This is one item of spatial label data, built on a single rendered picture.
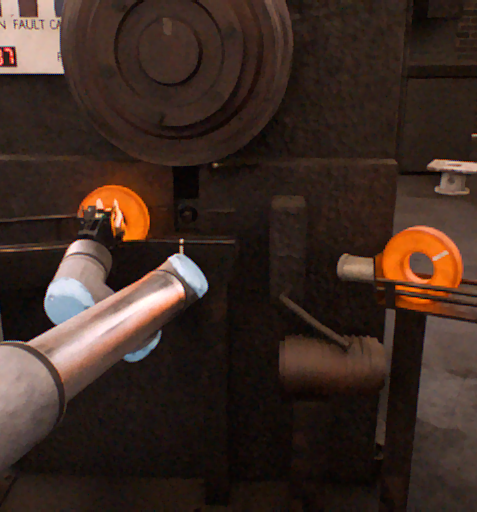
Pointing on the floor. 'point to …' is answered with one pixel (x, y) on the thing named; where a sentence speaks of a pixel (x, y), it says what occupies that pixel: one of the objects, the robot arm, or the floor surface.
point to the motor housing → (290, 352)
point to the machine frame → (39, 127)
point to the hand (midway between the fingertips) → (112, 212)
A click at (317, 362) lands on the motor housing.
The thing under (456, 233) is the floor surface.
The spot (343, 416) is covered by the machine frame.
